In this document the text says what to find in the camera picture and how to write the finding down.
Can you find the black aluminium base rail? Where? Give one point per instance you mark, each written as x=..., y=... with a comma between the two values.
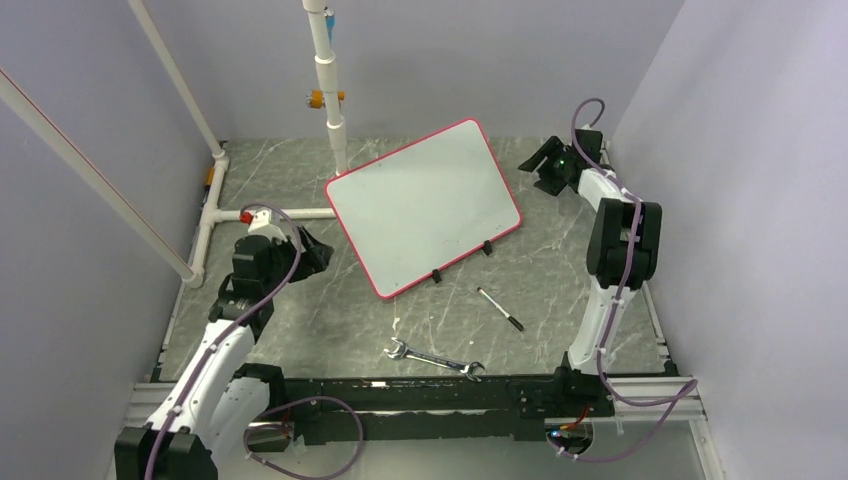
x=521, y=407

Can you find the black white marker pen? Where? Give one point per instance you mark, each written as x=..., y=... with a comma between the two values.
x=508, y=316

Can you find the silver double ended wrench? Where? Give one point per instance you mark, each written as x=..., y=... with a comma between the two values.
x=402, y=350

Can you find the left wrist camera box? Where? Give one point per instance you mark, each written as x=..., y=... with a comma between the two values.
x=263, y=222

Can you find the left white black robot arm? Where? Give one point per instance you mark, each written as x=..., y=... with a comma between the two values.
x=219, y=394

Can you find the red framed whiteboard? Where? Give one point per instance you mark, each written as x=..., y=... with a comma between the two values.
x=424, y=206

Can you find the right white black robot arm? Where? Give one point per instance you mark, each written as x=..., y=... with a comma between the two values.
x=623, y=248

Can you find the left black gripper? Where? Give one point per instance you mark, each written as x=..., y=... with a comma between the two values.
x=321, y=254

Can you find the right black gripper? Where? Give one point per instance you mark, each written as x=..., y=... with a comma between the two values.
x=551, y=149

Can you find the white pvc pipe frame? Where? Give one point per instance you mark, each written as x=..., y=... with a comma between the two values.
x=192, y=271

